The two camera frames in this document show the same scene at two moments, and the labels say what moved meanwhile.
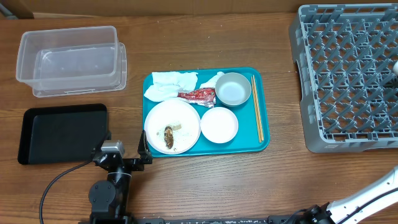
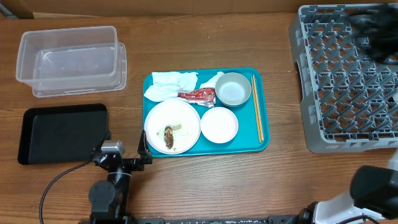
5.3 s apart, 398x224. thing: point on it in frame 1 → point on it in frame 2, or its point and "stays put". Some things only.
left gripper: x=145 y=154 stays put
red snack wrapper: x=203 y=96 stays put
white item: x=395 y=68 → x=395 y=98
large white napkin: x=166 y=84 stays put
